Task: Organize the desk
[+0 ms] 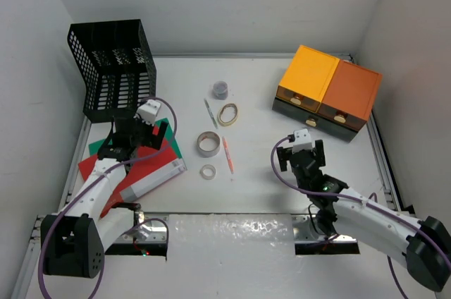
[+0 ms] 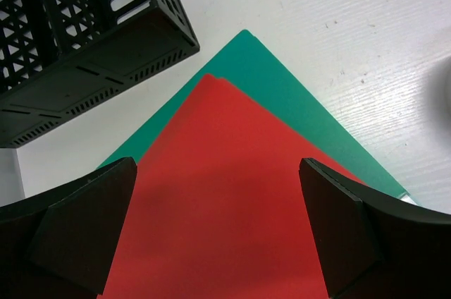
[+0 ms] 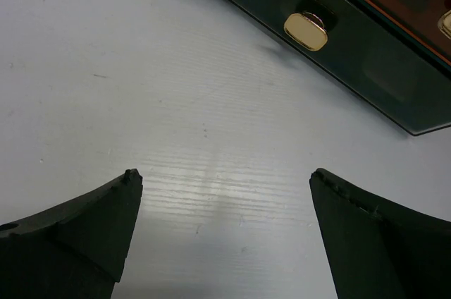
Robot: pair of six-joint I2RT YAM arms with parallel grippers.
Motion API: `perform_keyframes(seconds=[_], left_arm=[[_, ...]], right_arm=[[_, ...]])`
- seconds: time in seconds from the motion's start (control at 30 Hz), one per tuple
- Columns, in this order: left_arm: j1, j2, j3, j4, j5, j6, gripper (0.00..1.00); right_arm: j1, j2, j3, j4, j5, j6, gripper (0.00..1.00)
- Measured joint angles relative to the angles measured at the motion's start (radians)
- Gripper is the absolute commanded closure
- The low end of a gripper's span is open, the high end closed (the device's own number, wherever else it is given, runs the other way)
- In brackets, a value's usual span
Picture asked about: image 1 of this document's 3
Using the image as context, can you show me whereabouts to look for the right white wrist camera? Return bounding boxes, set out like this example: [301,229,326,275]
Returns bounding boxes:
[288,128,313,153]

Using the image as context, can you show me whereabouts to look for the dark bottom drawer unit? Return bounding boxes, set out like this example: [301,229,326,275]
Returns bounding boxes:
[272,97,368,142]

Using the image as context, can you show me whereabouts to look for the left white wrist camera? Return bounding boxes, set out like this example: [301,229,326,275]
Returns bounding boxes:
[135,99,161,125]

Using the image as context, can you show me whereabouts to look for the yellow drawer box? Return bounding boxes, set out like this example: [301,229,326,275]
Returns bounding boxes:
[276,45,340,113]

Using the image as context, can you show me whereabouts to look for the small clear jar dark contents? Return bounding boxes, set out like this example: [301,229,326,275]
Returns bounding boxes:
[212,80,228,100]

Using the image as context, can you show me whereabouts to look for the green pen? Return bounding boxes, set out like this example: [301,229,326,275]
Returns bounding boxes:
[204,98,218,129]

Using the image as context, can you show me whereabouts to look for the small clear tape roll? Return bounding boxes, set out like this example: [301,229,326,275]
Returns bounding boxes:
[199,164,216,180]

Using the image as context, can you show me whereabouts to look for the green folder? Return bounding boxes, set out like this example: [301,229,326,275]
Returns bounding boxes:
[87,118,183,159]

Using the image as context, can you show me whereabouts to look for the black mesh file rack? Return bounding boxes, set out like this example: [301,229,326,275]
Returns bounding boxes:
[67,19,157,123]

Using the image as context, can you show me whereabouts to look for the wide grey tape roll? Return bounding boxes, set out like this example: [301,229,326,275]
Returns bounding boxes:
[197,131,221,158]

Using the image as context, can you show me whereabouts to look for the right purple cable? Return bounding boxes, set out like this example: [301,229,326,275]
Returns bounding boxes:
[270,136,451,299]

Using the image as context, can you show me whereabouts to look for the orange pen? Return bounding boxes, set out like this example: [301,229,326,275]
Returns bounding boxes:
[222,136,234,174]

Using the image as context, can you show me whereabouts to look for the orange drawer box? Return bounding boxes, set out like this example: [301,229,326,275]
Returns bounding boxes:
[318,61,383,131]

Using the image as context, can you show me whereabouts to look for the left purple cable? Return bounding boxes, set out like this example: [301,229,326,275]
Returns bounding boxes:
[37,97,178,299]

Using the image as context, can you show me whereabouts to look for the beige masking tape ring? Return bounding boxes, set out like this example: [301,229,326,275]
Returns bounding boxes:
[216,102,240,128]

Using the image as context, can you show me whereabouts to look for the metal front rail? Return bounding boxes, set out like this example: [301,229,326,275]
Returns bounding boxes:
[10,212,360,299]

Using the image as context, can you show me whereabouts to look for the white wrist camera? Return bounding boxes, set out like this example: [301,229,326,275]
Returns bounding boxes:
[288,128,313,153]
[135,99,161,125]

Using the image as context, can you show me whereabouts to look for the purple cable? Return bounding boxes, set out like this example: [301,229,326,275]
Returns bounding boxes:
[270,136,451,299]
[37,97,178,299]

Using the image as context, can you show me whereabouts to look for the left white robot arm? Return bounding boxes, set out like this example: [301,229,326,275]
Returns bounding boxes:
[39,117,170,279]

